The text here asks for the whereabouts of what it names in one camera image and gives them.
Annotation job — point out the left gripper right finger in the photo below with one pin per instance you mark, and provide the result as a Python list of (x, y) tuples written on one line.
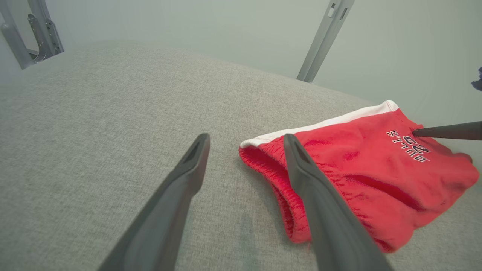
[(331, 233)]

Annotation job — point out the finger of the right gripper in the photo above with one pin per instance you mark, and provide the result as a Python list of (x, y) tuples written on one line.
[(452, 131)]

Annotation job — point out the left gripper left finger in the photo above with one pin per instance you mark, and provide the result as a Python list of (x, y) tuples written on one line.
[(162, 226)]

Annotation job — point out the red basketball shorts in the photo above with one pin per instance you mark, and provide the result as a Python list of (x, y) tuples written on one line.
[(376, 180)]

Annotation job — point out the dark blue object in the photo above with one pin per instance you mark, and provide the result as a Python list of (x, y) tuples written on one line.
[(478, 82)]

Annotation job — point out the grey fabric sofa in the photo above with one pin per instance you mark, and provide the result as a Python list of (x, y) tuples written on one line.
[(94, 131)]

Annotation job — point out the grey slotted metal post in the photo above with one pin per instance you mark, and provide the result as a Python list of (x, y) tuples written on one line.
[(324, 41)]

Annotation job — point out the grey perforated metal bracket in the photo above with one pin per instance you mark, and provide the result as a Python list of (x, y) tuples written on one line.
[(47, 34)]

